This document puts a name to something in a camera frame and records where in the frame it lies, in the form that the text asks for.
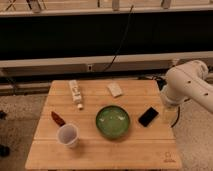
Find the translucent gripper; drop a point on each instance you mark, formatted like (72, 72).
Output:
(169, 115)

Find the white sponge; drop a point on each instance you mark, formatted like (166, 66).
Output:
(115, 89)

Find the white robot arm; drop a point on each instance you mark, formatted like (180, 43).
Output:
(186, 81)

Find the white ceramic cup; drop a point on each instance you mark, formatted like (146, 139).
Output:
(68, 135)

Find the black smartphone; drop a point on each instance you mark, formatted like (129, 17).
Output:
(148, 116)

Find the green bowl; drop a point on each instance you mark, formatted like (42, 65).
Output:
(112, 121)

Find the wooden table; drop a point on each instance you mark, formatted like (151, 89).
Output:
(141, 148)

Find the white tube with cap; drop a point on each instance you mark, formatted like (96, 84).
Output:
(76, 94)

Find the dark red small object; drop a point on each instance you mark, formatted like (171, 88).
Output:
(58, 120)

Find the white wall outlet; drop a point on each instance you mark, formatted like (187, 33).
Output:
(90, 67)

